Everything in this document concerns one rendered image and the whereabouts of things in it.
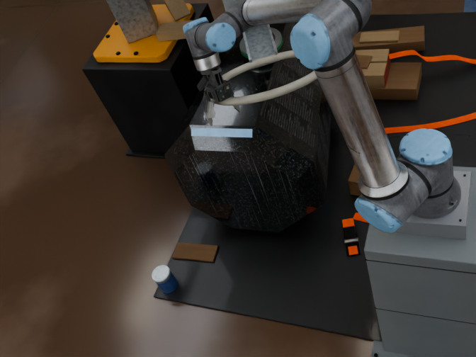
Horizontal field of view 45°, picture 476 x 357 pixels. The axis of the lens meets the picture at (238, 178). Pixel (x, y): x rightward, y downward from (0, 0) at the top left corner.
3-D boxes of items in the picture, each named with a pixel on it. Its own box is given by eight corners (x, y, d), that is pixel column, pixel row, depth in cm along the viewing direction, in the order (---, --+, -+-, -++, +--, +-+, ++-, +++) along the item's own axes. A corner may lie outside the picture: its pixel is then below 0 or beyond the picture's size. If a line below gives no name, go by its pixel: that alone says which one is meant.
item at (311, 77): (210, 80, 244) (207, 73, 243) (321, 45, 238) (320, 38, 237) (205, 120, 200) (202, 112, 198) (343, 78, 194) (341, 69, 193)
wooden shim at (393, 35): (359, 43, 382) (359, 42, 381) (361, 34, 388) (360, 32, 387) (398, 42, 373) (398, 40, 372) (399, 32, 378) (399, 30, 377)
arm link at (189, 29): (188, 25, 189) (176, 25, 197) (201, 61, 194) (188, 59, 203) (212, 15, 193) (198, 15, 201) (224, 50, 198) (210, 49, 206)
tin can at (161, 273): (157, 290, 310) (147, 278, 301) (166, 275, 315) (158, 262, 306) (171, 295, 305) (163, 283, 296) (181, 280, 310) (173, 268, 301)
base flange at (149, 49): (93, 62, 335) (88, 56, 332) (127, 10, 362) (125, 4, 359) (165, 63, 316) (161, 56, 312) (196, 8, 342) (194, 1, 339)
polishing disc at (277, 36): (232, 53, 286) (231, 51, 285) (253, 26, 296) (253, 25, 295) (268, 59, 275) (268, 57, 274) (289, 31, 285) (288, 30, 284)
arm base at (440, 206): (457, 170, 196) (457, 151, 189) (464, 216, 184) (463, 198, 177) (400, 175, 202) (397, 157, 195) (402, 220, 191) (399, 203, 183)
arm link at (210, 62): (188, 59, 203) (211, 48, 206) (193, 71, 205) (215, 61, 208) (200, 61, 195) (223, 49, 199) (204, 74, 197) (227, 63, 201)
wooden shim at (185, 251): (172, 258, 321) (171, 257, 320) (178, 243, 327) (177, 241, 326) (213, 262, 312) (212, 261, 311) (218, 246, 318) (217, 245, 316)
